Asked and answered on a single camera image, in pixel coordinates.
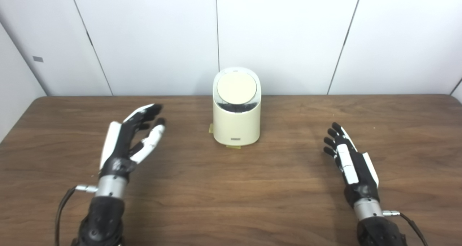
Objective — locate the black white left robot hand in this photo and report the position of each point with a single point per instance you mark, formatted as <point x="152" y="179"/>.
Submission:
<point x="121" y="145"/>

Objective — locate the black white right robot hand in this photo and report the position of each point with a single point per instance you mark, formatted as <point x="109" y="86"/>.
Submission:
<point x="348" y="164"/>

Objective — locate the cream-colored desktop trash bin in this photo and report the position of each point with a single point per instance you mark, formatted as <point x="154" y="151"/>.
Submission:
<point x="236" y="125"/>

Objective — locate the round cream bin lid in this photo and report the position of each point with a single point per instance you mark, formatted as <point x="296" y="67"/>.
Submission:
<point x="236" y="87"/>

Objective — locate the wide yellow tape piece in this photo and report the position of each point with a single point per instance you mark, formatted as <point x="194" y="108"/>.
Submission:
<point x="233" y="146"/>

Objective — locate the grey wall label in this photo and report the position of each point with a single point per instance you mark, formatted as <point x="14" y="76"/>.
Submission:
<point x="38" y="59"/>

